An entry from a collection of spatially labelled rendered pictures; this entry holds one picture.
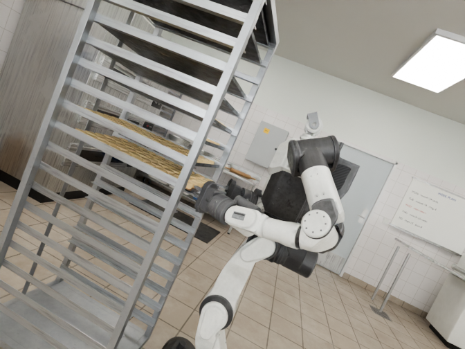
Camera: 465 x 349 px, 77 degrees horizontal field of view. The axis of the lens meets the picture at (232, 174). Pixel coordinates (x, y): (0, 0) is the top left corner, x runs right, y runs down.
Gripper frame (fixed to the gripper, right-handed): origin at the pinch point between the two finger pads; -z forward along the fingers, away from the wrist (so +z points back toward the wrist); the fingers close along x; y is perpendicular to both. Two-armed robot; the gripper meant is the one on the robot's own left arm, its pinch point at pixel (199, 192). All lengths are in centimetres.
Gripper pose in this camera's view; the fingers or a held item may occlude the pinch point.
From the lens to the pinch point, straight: 111.0
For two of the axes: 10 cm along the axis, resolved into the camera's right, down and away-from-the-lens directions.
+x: 4.0, -9.1, -0.9
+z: 6.6, 3.6, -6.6
